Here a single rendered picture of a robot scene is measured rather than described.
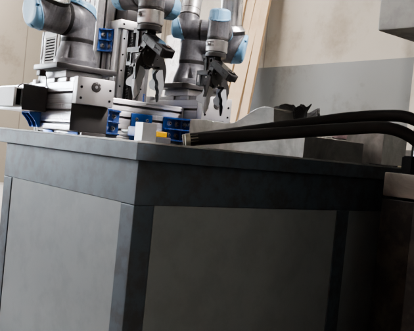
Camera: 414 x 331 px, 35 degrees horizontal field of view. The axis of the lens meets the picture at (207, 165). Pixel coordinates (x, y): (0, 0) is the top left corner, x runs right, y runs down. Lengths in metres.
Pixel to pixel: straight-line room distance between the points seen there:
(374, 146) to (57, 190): 1.06
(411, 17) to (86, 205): 0.78
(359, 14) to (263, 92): 1.25
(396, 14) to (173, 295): 0.73
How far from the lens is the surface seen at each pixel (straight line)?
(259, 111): 1.93
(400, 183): 1.71
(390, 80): 5.14
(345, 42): 5.54
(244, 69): 6.06
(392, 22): 1.40
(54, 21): 2.34
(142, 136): 1.87
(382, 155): 2.19
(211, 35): 2.31
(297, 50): 5.94
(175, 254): 1.41
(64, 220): 1.57
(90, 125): 2.28
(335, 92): 5.50
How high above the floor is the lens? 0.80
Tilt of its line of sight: 1 degrees down
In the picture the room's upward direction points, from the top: 6 degrees clockwise
